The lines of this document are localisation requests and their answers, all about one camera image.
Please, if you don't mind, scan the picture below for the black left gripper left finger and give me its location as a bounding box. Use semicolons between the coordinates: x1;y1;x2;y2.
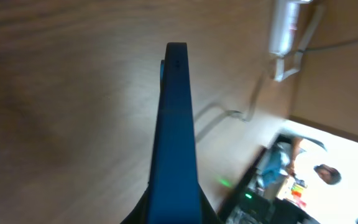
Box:
120;188;149;224

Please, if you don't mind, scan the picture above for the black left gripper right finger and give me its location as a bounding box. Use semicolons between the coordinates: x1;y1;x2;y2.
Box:
198;185;222;224

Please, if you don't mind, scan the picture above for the blue Samsung smartphone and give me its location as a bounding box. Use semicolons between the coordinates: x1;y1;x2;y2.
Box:
145;42;201;224

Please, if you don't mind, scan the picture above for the black USB charging cable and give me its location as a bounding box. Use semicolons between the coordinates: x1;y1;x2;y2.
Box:
194;30;358;142

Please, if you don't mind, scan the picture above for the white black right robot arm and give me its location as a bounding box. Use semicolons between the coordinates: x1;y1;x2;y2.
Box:
218;147;317;224

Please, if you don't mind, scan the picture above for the person in background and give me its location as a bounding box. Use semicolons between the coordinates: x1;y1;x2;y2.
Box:
257;134;342;189

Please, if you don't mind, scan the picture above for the white power strip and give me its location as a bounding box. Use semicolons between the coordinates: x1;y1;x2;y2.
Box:
268;0;300;56

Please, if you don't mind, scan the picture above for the white power strip cord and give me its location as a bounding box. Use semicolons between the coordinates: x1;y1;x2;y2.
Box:
273;2;326;83

